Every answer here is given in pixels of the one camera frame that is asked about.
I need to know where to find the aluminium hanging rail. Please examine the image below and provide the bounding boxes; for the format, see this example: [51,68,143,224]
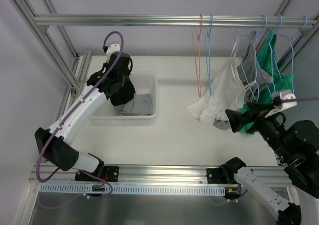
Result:
[33,13,318,28]

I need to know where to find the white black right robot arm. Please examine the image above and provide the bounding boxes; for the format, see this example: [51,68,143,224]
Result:
[226,100,319,225]

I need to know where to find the white slotted cable duct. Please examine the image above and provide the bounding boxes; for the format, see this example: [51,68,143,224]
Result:
[40,183,226,197]

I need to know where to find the light blue wire hanger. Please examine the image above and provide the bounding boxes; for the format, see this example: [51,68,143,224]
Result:
[205,14,214,95]

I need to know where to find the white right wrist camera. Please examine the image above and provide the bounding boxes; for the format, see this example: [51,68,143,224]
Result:
[265,90,297,117]

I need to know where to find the aluminium frame left posts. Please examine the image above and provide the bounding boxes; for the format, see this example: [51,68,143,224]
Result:
[9,0,93,119]

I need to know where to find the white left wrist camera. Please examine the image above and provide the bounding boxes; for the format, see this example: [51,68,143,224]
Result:
[103,42,120,62]

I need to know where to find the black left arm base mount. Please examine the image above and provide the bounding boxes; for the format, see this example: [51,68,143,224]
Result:
[75,165,120,182]

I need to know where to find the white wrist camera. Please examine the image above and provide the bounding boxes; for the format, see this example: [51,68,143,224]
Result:
[265,90,297,117]
[103,42,120,62]

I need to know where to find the blue hanger with green top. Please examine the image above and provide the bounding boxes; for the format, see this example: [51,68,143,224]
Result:
[269,14,283,92]

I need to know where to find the grey tank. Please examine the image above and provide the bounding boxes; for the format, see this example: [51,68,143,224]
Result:
[237,31,273,105]
[114,94,153,116]

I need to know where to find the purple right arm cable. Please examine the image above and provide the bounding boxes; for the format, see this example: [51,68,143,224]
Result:
[280,97,319,104]

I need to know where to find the white plastic basket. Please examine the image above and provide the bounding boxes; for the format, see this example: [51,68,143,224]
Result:
[90,73,159,122]

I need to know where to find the black tank top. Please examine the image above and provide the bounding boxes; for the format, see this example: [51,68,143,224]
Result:
[98,53,136,106]

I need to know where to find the pink wire hanger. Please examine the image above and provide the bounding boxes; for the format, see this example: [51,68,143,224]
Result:
[191,14,203,97]

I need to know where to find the aluminium table edge rail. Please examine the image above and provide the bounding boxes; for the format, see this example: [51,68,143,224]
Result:
[29,164,285,186]

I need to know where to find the green tank top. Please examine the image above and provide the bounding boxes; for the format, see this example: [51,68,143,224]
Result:
[235,28,295,135]

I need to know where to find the white tank top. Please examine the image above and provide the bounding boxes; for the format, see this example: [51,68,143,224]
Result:
[186,37,257,123]

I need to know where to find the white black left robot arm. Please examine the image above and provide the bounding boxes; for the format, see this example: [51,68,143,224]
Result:
[40,56,258,181]

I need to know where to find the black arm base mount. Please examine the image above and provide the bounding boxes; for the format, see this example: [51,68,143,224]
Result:
[206,157,246,184]

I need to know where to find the empty blue hanger far right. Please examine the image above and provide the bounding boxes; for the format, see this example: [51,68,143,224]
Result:
[276,15,309,101]

